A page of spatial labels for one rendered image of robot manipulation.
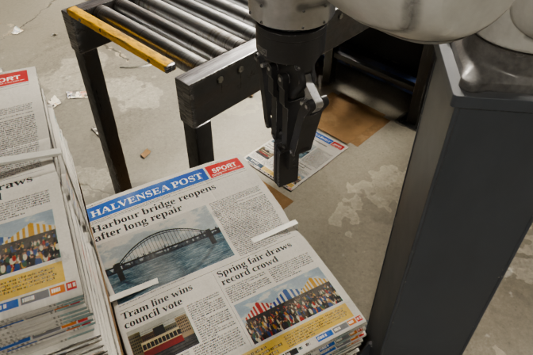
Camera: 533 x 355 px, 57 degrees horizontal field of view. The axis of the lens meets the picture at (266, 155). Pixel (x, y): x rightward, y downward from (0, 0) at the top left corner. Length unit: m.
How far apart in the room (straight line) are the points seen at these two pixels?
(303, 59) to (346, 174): 1.56
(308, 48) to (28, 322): 0.35
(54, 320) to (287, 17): 0.33
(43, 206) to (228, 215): 0.34
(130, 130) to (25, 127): 1.75
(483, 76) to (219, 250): 0.45
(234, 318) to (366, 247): 1.20
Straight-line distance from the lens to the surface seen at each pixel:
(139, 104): 2.50
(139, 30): 1.36
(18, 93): 0.66
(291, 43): 0.51
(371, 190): 2.01
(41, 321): 0.44
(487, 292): 1.12
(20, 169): 0.55
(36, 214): 0.49
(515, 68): 0.78
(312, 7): 0.49
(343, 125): 2.30
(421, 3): 0.30
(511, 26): 0.75
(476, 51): 0.79
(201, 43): 1.27
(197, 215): 0.77
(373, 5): 0.31
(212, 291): 0.68
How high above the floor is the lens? 1.39
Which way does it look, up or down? 41 degrees down
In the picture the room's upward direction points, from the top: straight up
